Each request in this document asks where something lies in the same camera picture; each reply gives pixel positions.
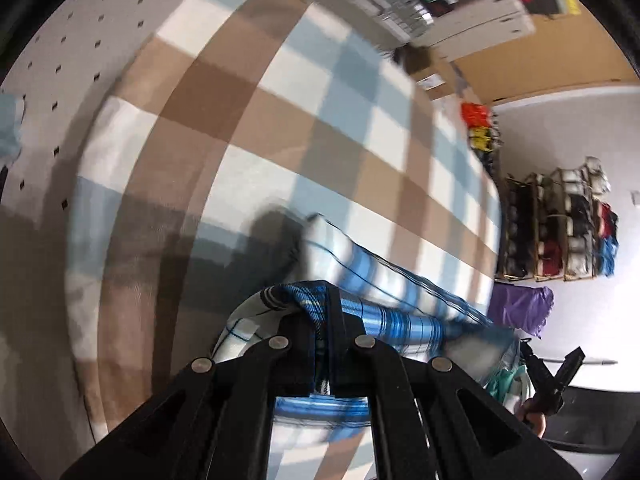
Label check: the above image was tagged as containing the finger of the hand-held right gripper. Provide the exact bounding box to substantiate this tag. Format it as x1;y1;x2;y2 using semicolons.
551;345;587;397
519;340;552;399

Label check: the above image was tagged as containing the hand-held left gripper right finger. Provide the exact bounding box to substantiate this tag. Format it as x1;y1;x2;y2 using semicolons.
324;281;581;480

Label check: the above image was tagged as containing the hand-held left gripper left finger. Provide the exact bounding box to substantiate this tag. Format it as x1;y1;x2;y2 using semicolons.
60;311;316;480

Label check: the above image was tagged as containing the blue plaid shirt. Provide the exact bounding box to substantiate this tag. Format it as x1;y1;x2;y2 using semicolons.
212;212;523;480

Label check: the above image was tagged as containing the wooden shelf with clothes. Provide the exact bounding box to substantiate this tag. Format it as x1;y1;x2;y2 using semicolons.
500;157;621;278

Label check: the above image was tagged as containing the person's right hand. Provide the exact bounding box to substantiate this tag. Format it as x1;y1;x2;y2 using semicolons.
520;405;547;436

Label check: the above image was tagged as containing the green cloth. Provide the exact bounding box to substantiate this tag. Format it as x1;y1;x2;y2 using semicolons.
485;365;531;411

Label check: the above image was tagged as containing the purple bag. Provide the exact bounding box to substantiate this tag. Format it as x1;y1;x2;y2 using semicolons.
487;285;555;341

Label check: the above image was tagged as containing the checkered bed blanket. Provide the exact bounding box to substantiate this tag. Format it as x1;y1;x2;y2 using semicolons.
65;0;503;461

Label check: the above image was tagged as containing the red yellow toy pile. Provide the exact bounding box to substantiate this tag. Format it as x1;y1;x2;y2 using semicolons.
460;102;501;161

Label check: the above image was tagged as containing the closed cardboard box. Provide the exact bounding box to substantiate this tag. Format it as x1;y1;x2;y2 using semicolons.
410;57;466;101

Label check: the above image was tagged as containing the wooden door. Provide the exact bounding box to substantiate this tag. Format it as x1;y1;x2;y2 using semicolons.
450;0;640;106

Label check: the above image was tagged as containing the white cabinet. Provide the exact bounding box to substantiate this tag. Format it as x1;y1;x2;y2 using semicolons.
425;0;536;61

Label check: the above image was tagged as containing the light blue cloth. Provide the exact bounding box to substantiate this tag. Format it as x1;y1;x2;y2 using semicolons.
0;94;27;162

